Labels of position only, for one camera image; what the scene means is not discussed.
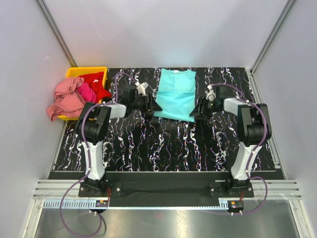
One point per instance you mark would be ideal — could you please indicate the yellow plastic bin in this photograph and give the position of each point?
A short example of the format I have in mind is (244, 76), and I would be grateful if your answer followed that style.
(77, 71)

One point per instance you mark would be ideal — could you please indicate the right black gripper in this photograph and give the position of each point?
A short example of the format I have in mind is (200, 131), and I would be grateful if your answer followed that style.
(202, 107)

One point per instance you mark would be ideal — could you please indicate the left aluminium frame post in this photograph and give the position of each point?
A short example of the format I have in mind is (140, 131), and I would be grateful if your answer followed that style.
(56, 32)

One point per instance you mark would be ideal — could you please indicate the teal t-shirt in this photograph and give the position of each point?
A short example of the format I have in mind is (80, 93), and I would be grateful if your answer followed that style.
(176, 95)

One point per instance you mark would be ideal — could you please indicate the magenta t-shirt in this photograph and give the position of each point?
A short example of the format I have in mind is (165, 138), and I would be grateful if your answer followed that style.
(87, 93)

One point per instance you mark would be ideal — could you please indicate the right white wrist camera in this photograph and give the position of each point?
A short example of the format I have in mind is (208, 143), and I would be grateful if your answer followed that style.
(210, 94)

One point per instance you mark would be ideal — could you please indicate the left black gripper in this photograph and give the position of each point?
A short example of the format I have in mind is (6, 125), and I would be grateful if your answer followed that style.
(148, 102)

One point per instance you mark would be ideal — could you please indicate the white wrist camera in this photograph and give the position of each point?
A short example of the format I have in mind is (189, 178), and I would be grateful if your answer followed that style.
(141, 88)
(210, 94)

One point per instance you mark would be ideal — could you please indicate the aluminium frame post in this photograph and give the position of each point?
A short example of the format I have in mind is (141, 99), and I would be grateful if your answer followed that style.
(275, 30)
(56, 32)

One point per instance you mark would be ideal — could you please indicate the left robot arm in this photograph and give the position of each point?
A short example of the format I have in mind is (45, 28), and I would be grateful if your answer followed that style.
(92, 126)

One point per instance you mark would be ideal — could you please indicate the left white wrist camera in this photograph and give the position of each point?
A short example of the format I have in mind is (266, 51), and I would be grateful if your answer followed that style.
(141, 88)

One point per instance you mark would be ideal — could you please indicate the slotted cable duct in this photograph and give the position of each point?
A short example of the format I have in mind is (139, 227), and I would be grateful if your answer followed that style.
(137, 205)

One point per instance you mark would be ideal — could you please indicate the salmon pink t-shirt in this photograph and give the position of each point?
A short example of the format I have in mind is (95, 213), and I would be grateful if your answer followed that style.
(68, 101)

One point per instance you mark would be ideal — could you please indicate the red t-shirt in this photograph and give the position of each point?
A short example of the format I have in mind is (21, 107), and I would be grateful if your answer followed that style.
(95, 82)

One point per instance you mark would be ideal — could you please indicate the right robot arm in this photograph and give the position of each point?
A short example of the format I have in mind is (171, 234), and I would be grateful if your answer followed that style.
(253, 131)

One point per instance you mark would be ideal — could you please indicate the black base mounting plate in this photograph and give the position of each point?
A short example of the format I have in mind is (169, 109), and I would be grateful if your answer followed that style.
(181, 187)

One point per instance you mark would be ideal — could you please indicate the right aluminium frame post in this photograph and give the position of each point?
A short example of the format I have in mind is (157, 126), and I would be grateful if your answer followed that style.
(275, 30)

